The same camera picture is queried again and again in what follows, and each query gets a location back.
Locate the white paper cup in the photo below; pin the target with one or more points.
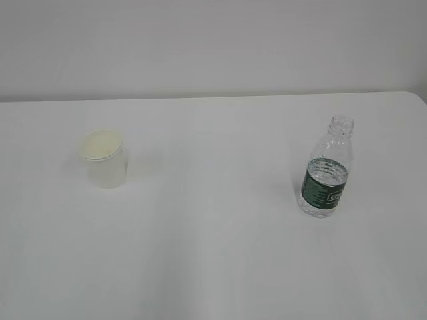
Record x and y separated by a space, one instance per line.
102 151

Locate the clear water bottle green label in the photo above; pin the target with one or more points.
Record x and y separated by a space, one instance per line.
328 169

